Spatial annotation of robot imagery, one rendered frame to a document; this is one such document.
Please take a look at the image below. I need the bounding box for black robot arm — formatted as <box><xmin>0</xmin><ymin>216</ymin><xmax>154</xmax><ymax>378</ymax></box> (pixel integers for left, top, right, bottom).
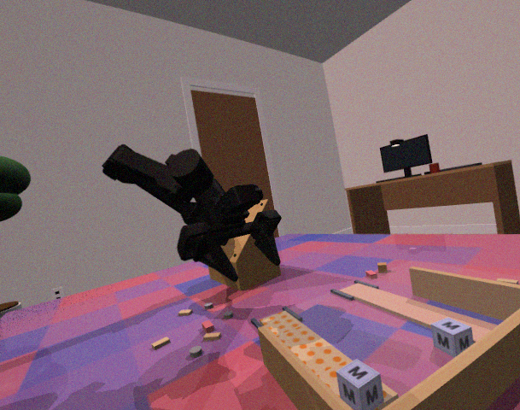
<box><xmin>102</xmin><ymin>144</ymin><xmax>263</xmax><ymax>225</ymax></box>

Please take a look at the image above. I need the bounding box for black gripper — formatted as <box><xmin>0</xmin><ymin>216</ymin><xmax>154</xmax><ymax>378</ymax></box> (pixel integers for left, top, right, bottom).
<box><xmin>178</xmin><ymin>193</ymin><xmax>282</xmax><ymax>283</ymax></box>

